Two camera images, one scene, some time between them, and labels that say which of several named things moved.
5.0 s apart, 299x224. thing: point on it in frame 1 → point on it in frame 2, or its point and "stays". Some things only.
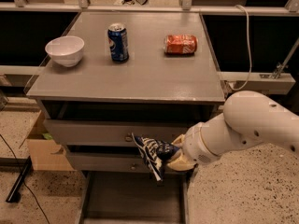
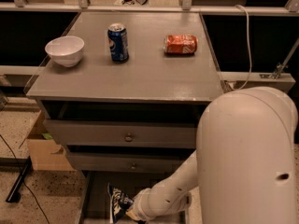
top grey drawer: x=111 y=132 stays
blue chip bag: x=154 y=154 → x=119 y=203
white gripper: x=195 y=146 → x=139 y=203
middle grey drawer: x=108 y=162 stays
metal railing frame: x=186 y=6 stays
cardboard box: x=47 y=154 stays
